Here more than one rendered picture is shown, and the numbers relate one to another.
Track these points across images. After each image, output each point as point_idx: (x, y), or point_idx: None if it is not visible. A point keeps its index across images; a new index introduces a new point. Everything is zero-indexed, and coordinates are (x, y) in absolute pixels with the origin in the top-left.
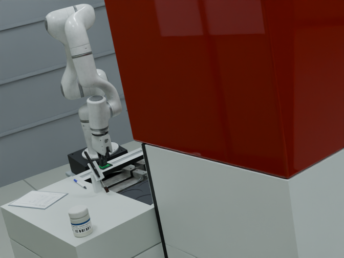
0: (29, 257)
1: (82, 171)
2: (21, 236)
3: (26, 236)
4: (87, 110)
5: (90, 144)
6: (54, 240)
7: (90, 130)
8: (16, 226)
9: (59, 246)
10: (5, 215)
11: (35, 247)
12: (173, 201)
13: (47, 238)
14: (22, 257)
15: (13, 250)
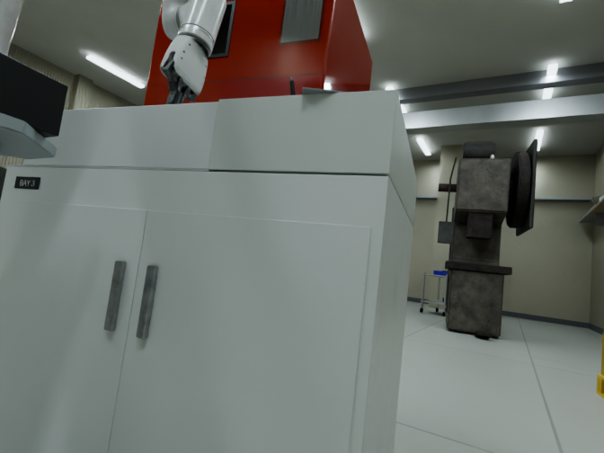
0: (397, 216)
1: (24, 91)
2: (401, 170)
3: (404, 171)
4: (214, 4)
5: (0, 27)
6: (413, 176)
7: (206, 37)
8: (401, 147)
9: (413, 184)
10: (398, 116)
11: (404, 190)
12: None
13: (412, 173)
14: (392, 223)
15: (386, 209)
